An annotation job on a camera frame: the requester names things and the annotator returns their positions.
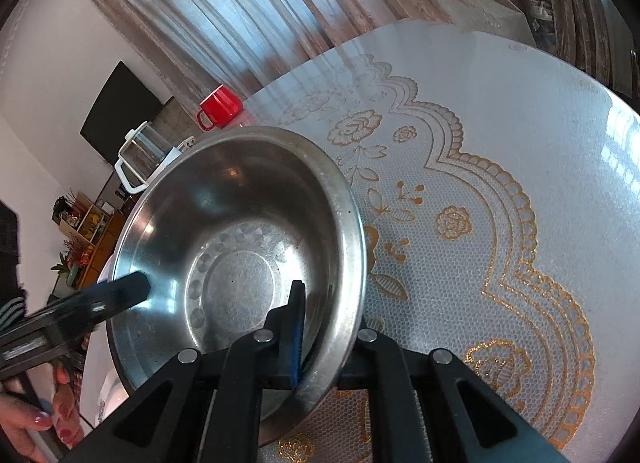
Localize person's left hand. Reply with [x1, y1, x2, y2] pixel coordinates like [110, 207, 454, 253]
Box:
[0, 364, 81, 463]

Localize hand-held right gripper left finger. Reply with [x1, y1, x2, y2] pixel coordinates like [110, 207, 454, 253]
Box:
[60, 280, 307, 463]

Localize white electric kettle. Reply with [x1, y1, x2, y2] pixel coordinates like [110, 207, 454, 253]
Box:
[114, 120, 196, 194]

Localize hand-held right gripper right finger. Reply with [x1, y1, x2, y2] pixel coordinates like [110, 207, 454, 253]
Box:
[337, 328, 571, 463]

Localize white plate purple floral rim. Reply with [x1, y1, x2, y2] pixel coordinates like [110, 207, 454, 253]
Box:
[95, 373, 131, 424]

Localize wooden desktop shelf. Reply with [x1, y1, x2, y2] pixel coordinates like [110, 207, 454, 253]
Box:
[52, 190, 113, 244]

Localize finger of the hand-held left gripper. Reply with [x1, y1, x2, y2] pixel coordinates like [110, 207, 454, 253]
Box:
[50, 270, 152, 321]

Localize black wall television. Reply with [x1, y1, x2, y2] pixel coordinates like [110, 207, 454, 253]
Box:
[80, 60, 163, 165]

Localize grey gold-patterned tablecloth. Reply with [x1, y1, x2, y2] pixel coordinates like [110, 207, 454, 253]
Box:
[80, 18, 640, 463]

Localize beige side curtain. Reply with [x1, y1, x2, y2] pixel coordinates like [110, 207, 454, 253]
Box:
[530, 0, 640, 94]

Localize beige window curtain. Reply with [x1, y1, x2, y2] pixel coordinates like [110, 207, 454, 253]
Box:
[67, 0, 521, 116]

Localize stainless steel bowl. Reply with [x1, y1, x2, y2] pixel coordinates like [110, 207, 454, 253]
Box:
[106, 126, 371, 446]

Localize red mug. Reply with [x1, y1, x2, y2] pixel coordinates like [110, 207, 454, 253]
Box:
[196, 84, 244, 131]

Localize pile of bags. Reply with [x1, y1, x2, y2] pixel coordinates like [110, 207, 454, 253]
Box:
[517, 0, 557, 46]

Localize potted green plant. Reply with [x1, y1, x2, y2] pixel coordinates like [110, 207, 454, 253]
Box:
[50, 238, 83, 289]

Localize orange wooden desk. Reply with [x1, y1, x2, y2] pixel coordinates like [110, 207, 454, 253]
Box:
[47, 208, 131, 304]

